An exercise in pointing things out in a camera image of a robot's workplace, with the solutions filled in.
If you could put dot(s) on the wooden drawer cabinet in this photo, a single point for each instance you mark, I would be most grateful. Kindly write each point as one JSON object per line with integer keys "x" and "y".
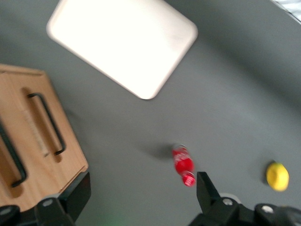
{"x": 21, "y": 69}

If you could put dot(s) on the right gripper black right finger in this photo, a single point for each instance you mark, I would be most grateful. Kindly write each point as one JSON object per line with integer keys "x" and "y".
{"x": 209, "y": 195}

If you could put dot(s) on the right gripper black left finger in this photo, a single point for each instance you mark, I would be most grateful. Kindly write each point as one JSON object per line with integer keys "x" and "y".
{"x": 75, "y": 197}

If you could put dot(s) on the yellow lemon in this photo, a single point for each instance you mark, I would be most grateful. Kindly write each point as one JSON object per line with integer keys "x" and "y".
{"x": 277, "y": 176}

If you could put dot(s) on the red bottle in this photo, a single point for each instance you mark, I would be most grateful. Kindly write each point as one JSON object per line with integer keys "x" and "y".
{"x": 184, "y": 163}

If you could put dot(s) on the cream plastic tray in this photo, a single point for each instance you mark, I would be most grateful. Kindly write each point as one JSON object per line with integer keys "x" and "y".
{"x": 122, "y": 44}

